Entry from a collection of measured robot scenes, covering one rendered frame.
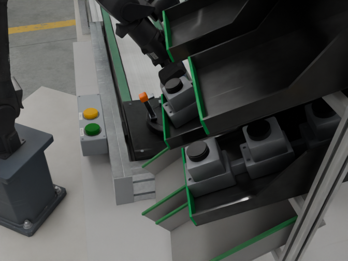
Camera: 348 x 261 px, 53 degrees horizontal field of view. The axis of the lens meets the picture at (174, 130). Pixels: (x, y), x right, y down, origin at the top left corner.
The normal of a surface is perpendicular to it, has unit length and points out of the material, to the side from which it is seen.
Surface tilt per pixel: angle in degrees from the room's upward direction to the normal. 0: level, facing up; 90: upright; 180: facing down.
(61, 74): 0
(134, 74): 0
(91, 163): 0
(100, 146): 90
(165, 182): 45
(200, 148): 25
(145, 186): 90
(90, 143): 90
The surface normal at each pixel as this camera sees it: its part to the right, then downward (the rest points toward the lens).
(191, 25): -0.39, -0.68
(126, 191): 0.24, 0.64
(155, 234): 0.04, -0.76
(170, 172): -0.68, -0.52
